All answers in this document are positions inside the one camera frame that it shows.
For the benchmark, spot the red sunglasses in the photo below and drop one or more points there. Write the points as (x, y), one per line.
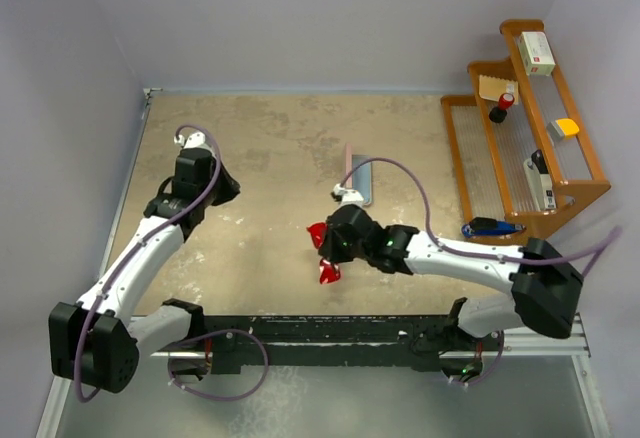
(329, 272)

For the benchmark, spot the white red box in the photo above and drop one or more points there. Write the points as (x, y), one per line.
(536, 53)

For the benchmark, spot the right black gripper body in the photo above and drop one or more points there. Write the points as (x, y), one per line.
(340, 250)

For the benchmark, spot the yellow grey sponge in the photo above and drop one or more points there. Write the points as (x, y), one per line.
(562, 129)

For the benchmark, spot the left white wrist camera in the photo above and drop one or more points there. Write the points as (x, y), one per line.
(195, 140)

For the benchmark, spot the wooden tiered shelf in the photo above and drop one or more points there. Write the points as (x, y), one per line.
(488, 157)

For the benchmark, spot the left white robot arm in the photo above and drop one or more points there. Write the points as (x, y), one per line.
(93, 342)

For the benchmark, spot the pink glasses case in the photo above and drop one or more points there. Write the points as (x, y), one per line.
(348, 164)

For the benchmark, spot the white black device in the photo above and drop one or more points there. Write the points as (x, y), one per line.
(539, 182)

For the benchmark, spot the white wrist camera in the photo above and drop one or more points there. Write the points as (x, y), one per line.
(195, 140)
(346, 196)

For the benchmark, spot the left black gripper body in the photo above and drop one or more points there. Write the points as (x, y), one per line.
(214, 168)

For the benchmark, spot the blue cleaning cloth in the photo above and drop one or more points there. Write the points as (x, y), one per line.
(362, 177)

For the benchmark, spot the tan paper packet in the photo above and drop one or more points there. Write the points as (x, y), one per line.
(492, 88)

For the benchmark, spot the aluminium frame rail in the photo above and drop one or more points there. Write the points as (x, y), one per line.
(347, 376)

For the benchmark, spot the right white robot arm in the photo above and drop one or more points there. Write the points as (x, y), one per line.
(535, 286)

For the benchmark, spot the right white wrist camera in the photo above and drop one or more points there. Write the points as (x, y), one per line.
(346, 196)

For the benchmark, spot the red black stamp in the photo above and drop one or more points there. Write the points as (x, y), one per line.
(499, 112)

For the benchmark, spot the blue small object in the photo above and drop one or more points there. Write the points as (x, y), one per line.
(483, 226)

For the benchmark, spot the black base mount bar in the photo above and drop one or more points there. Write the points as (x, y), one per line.
(424, 343)

